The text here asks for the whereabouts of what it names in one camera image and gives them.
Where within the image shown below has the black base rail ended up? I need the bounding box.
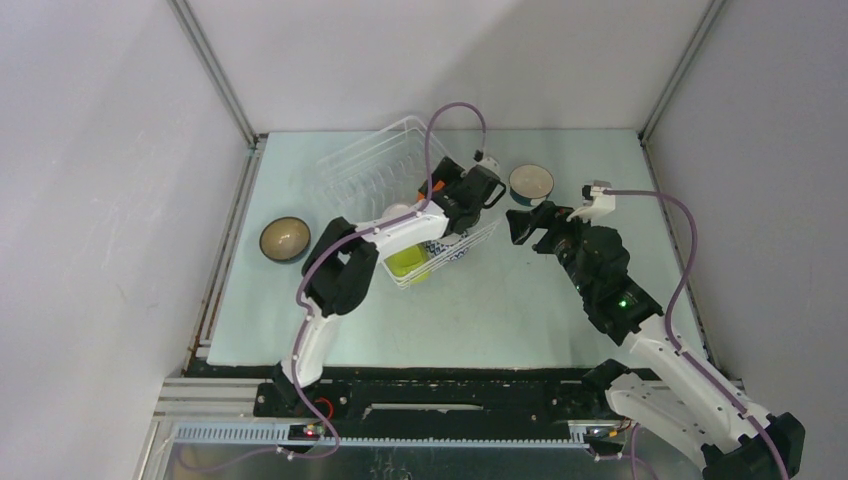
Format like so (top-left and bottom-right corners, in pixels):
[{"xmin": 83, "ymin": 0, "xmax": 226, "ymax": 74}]
[{"xmin": 253, "ymin": 367, "xmax": 623, "ymax": 439}]

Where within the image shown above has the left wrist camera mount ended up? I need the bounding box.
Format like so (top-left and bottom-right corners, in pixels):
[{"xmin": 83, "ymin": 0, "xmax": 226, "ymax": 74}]
[{"xmin": 473, "ymin": 150, "xmax": 501, "ymax": 176}]

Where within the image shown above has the blue patterned bowl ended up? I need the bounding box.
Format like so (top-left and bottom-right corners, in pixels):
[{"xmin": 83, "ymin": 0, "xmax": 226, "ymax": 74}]
[{"xmin": 423, "ymin": 231, "xmax": 470, "ymax": 262}]

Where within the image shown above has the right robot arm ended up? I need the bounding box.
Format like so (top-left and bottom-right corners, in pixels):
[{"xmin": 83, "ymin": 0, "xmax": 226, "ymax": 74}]
[{"xmin": 506, "ymin": 201, "xmax": 805, "ymax": 479}]

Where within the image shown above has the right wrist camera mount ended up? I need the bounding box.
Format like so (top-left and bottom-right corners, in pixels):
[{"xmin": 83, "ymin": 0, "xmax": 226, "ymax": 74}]
[{"xmin": 567, "ymin": 180, "xmax": 616, "ymax": 222}]

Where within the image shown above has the teal blue bowl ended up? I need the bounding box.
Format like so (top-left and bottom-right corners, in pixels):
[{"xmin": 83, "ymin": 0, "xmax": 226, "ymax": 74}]
[{"xmin": 508, "ymin": 164, "xmax": 555, "ymax": 207}]

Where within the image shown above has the orange bowl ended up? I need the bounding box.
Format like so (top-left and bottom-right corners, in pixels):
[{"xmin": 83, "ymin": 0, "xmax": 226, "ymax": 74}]
[{"xmin": 416, "ymin": 180, "xmax": 445, "ymax": 201}]

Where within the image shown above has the grey cable duct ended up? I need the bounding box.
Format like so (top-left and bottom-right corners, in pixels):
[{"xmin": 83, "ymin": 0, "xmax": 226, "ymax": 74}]
[{"xmin": 172, "ymin": 422, "xmax": 609, "ymax": 448}]

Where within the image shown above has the white bowl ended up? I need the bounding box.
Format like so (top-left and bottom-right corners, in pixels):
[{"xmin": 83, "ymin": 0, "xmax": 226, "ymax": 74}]
[{"xmin": 382, "ymin": 203, "xmax": 415, "ymax": 221}]

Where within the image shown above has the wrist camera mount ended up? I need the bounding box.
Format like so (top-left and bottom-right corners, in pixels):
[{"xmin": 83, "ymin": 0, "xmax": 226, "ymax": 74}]
[
  {"xmin": 567, "ymin": 180, "xmax": 616, "ymax": 222},
  {"xmin": 473, "ymin": 150, "xmax": 501, "ymax": 176}
]

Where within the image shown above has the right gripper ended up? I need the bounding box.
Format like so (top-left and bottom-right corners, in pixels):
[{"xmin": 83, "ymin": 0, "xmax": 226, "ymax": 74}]
[{"xmin": 506, "ymin": 200, "xmax": 601, "ymax": 299}]

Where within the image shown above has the white wire dish rack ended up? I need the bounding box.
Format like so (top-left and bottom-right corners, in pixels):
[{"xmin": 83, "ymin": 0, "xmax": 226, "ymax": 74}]
[{"xmin": 314, "ymin": 116, "xmax": 501, "ymax": 274}]

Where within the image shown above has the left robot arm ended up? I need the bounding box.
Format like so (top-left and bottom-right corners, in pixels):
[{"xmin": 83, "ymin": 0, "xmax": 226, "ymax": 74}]
[{"xmin": 272, "ymin": 151, "xmax": 507, "ymax": 417}]

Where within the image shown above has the dark bowl beige inside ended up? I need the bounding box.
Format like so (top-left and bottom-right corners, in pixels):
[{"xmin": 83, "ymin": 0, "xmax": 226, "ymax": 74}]
[{"xmin": 259, "ymin": 216, "xmax": 312, "ymax": 264}]

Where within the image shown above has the green bowl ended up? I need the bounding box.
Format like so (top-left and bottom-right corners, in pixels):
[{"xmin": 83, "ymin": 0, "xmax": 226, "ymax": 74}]
[{"xmin": 384, "ymin": 244, "xmax": 430, "ymax": 288}]

